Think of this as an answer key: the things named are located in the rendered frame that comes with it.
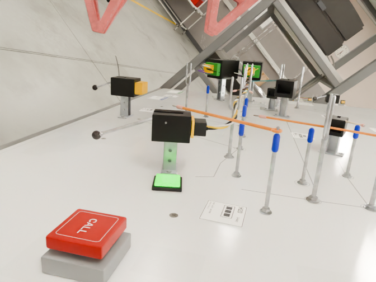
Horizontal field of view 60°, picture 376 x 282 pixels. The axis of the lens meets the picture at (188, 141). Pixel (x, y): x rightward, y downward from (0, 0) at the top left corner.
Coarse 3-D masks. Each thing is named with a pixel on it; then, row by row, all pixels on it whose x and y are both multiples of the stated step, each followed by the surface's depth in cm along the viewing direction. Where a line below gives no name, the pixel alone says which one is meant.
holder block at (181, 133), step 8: (160, 112) 48; (168, 112) 49; (176, 112) 49; (184, 112) 49; (152, 120) 46; (160, 120) 46; (168, 120) 46; (176, 120) 46; (184, 120) 46; (152, 128) 47; (160, 128) 47; (168, 128) 47; (176, 128) 47; (184, 128) 47; (152, 136) 47; (160, 136) 47; (168, 136) 47; (176, 136) 47; (184, 136) 47
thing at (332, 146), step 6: (336, 120) 61; (342, 120) 60; (336, 126) 63; (342, 126) 60; (330, 132) 62; (336, 132) 61; (342, 132) 61; (330, 138) 65; (336, 138) 64; (330, 144) 65; (336, 144) 63; (318, 150) 65; (330, 150) 65; (336, 150) 63; (342, 156) 63
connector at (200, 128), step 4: (196, 120) 48; (200, 120) 49; (204, 120) 49; (196, 124) 47; (200, 124) 47; (204, 124) 47; (196, 128) 47; (200, 128) 47; (204, 128) 47; (196, 132) 48; (200, 132) 48; (204, 132) 48; (204, 136) 48
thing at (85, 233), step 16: (64, 224) 28; (80, 224) 28; (96, 224) 28; (112, 224) 28; (48, 240) 26; (64, 240) 26; (80, 240) 26; (96, 240) 26; (112, 240) 27; (96, 256) 25
